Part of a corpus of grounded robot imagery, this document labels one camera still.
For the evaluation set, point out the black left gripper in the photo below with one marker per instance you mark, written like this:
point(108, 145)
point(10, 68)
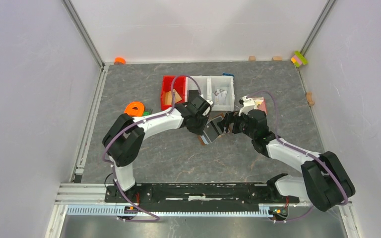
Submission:
point(199, 130)

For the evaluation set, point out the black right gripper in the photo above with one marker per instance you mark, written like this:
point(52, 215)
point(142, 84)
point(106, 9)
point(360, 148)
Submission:
point(231, 117)

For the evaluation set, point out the dark grey credit card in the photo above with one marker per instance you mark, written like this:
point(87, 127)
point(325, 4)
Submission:
point(211, 132)

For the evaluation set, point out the brown leather card holder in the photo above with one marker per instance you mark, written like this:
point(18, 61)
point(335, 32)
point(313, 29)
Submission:
point(218, 119)

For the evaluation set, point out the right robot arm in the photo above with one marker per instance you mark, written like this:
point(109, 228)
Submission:
point(325, 181)

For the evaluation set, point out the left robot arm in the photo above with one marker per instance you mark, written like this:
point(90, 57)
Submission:
point(124, 139)

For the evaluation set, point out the black card in bin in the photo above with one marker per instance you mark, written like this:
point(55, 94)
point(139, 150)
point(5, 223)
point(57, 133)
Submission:
point(192, 94)

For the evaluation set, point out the playing card box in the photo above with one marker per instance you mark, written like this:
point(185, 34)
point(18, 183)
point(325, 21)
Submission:
point(260, 104)

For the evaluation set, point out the cards in white bin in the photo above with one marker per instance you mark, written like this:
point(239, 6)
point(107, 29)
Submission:
point(220, 96)

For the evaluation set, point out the cards in red bin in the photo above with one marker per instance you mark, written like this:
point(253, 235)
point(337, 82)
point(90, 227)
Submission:
point(171, 96)

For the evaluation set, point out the white plastic bin left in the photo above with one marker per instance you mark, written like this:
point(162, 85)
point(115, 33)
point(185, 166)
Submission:
point(199, 83)

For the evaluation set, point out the white plastic bin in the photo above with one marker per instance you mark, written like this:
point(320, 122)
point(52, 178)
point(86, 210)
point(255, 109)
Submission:
point(199, 83)
point(223, 82)

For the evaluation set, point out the red plastic bin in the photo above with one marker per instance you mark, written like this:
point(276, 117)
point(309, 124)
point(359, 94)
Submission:
point(179, 89)

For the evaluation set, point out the white plastic bin right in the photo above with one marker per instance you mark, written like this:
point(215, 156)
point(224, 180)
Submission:
point(223, 82)

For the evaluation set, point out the blue toy piece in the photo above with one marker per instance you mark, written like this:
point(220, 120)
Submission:
point(227, 74)

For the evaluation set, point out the wooden arch block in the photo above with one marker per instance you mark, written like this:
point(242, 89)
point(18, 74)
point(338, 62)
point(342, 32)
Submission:
point(309, 98)

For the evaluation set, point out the orange tape dispenser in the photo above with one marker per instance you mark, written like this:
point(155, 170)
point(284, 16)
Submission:
point(135, 109)

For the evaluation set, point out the colourful toy block stack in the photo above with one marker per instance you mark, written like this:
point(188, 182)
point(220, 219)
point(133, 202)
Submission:
point(298, 59)

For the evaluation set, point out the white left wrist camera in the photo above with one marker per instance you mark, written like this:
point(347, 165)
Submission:
point(209, 108)

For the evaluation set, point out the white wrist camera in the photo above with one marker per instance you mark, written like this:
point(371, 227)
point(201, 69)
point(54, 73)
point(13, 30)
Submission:
point(247, 104)
point(209, 108)

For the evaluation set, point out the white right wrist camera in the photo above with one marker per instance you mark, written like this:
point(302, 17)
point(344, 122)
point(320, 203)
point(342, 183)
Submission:
point(247, 104)

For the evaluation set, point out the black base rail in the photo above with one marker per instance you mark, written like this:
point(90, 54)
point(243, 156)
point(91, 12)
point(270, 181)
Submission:
point(205, 197)

